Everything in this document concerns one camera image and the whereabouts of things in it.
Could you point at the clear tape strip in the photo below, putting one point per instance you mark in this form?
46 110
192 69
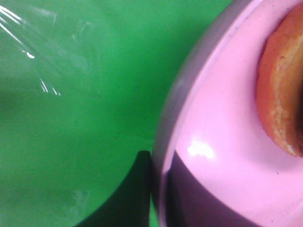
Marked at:
47 48

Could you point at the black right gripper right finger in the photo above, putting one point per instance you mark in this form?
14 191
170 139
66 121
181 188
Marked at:
190 204

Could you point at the pink plate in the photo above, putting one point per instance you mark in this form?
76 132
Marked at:
210 120

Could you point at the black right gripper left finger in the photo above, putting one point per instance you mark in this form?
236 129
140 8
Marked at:
129 205

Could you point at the burger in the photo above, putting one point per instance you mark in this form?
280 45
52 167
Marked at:
279 88

